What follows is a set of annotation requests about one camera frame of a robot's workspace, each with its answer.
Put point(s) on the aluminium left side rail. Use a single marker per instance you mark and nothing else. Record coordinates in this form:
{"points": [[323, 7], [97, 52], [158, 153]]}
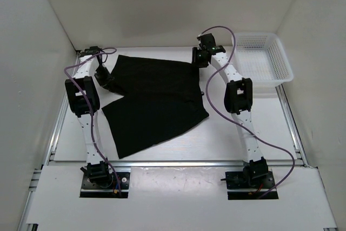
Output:
{"points": [[50, 105]]}

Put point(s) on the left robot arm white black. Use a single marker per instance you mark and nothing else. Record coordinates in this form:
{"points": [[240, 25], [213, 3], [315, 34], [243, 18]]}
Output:
{"points": [[84, 103]]}

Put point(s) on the black shorts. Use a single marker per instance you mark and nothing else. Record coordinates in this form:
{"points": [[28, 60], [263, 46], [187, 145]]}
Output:
{"points": [[160, 100]]}

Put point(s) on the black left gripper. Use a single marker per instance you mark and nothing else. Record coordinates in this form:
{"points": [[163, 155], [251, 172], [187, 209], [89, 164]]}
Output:
{"points": [[106, 81]]}

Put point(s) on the aluminium right side rail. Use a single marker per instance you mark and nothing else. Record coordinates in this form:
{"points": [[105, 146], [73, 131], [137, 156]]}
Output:
{"points": [[297, 143]]}

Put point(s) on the white perforated plastic basket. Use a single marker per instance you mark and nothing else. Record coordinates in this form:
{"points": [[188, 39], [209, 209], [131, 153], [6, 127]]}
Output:
{"points": [[261, 57]]}

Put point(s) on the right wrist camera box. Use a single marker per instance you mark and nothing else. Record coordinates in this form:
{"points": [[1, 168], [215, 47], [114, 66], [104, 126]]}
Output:
{"points": [[207, 42]]}

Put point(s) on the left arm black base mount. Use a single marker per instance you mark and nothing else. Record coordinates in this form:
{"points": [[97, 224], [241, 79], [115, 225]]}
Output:
{"points": [[108, 189]]}

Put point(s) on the aluminium rail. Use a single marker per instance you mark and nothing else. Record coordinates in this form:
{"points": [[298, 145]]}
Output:
{"points": [[176, 163], [297, 143], [50, 105]]}

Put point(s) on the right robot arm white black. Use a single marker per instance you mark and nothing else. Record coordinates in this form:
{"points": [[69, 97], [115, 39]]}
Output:
{"points": [[238, 100]]}

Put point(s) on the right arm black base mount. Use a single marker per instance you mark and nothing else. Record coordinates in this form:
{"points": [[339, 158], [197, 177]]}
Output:
{"points": [[243, 185]]}

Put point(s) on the aluminium front rail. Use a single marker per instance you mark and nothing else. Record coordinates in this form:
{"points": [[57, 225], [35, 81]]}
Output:
{"points": [[176, 163]]}

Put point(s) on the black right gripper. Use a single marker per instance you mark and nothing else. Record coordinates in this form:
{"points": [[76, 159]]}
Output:
{"points": [[195, 61]]}

